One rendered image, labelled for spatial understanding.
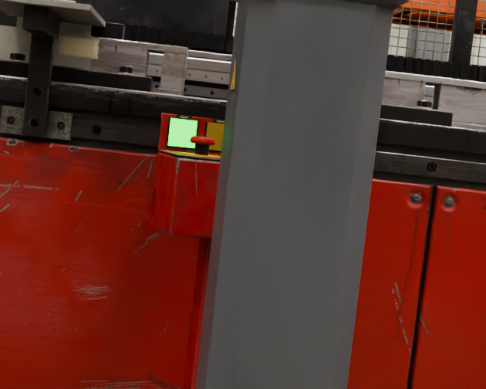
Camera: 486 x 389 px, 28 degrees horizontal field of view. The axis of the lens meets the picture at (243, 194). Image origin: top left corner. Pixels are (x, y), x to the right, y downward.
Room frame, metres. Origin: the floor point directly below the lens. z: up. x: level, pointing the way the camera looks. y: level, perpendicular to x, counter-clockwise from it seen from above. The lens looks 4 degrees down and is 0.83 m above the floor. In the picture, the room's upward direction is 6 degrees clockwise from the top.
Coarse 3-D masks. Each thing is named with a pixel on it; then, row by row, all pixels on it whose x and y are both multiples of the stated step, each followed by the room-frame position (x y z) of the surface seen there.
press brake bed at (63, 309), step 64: (0, 128) 1.70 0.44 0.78; (64, 128) 1.71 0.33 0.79; (128, 128) 1.72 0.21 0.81; (0, 192) 1.70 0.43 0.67; (64, 192) 1.71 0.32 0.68; (128, 192) 1.72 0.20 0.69; (384, 192) 1.74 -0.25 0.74; (448, 192) 1.75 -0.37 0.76; (0, 256) 1.70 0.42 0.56; (64, 256) 1.71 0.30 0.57; (128, 256) 1.72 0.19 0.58; (192, 256) 1.72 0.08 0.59; (384, 256) 1.74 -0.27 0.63; (448, 256) 1.75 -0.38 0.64; (0, 320) 1.71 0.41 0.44; (64, 320) 1.71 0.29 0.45; (128, 320) 1.72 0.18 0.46; (384, 320) 1.74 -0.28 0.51; (448, 320) 1.75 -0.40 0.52; (0, 384) 1.71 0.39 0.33; (64, 384) 1.71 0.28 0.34; (128, 384) 1.72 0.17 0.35; (384, 384) 1.75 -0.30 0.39; (448, 384) 1.75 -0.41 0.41
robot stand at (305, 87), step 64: (256, 0) 1.07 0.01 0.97; (320, 0) 1.05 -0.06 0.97; (384, 0) 1.06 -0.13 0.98; (256, 64) 1.06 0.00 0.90; (320, 64) 1.06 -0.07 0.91; (384, 64) 1.09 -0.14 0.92; (256, 128) 1.05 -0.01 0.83; (320, 128) 1.06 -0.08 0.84; (256, 192) 1.05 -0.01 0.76; (320, 192) 1.06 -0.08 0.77; (256, 256) 1.05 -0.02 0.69; (320, 256) 1.06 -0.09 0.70; (256, 320) 1.05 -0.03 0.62; (320, 320) 1.06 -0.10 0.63; (256, 384) 1.05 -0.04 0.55; (320, 384) 1.06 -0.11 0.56
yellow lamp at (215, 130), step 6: (210, 126) 1.60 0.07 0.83; (216, 126) 1.60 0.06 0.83; (222, 126) 1.60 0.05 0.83; (210, 132) 1.60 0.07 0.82; (216, 132) 1.60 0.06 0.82; (222, 132) 1.60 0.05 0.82; (216, 138) 1.60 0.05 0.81; (222, 138) 1.60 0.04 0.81; (216, 144) 1.60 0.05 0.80; (216, 150) 1.60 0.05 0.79
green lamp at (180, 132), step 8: (176, 120) 1.58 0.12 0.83; (184, 120) 1.58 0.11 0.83; (192, 120) 1.59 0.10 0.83; (176, 128) 1.58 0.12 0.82; (184, 128) 1.58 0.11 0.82; (192, 128) 1.59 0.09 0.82; (176, 136) 1.58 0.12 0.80; (184, 136) 1.58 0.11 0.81; (192, 136) 1.59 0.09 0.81; (168, 144) 1.58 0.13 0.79; (176, 144) 1.58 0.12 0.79; (184, 144) 1.58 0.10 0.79; (192, 144) 1.59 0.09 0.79
